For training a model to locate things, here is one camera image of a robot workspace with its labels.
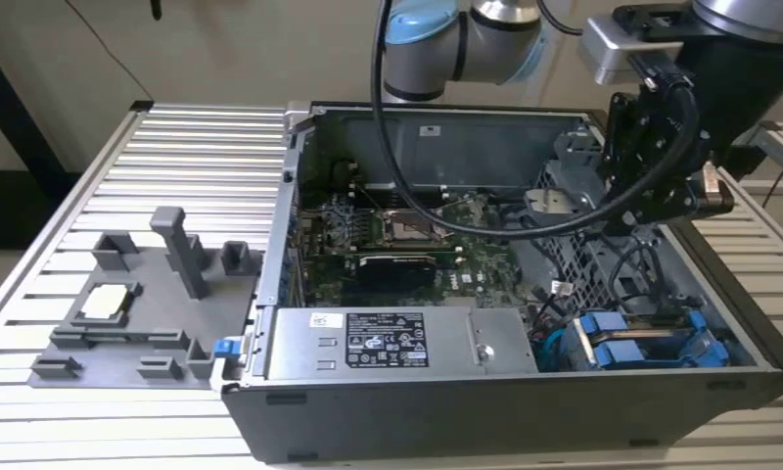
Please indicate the hard disk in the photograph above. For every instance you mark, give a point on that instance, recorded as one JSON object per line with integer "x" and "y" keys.
{"x": 606, "y": 323}

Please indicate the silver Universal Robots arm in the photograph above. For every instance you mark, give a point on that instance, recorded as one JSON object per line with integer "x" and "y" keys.
{"x": 423, "y": 59}

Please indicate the grey perforated disk bay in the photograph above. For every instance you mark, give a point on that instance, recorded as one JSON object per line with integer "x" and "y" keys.
{"x": 560, "y": 254}

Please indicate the blue disk carrier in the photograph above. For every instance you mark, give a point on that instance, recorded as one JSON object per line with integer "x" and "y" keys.
{"x": 619, "y": 355}

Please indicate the silver metal latch plate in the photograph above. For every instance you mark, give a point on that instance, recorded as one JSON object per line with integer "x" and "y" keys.
{"x": 547, "y": 202}

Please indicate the green motherboard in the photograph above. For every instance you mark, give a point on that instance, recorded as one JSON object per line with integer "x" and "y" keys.
{"x": 488, "y": 289}

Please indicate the CPU socket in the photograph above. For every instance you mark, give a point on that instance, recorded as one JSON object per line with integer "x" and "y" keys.
{"x": 414, "y": 230}

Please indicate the black graphics card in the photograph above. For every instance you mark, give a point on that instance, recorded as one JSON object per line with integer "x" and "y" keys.
{"x": 396, "y": 269}

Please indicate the black PC case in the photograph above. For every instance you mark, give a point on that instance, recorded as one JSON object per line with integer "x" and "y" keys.
{"x": 430, "y": 421}

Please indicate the silver power supply unit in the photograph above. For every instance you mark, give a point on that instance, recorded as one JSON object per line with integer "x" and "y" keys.
{"x": 299, "y": 343}

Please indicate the blue case latch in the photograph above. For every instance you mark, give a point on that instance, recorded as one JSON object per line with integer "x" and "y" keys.
{"x": 224, "y": 347}

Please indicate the grey parts rack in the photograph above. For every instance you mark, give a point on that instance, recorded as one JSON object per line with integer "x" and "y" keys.
{"x": 162, "y": 303}

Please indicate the silver CPU chip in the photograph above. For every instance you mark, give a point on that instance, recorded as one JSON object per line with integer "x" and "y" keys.
{"x": 103, "y": 299}

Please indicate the small brown wrist camera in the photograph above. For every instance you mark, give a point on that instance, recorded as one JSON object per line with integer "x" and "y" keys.
{"x": 714, "y": 191}

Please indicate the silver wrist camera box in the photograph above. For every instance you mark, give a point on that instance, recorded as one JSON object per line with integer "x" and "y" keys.
{"x": 606, "y": 54}

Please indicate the black furniture frame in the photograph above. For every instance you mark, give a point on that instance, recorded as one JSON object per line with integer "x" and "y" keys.
{"x": 13, "y": 147}

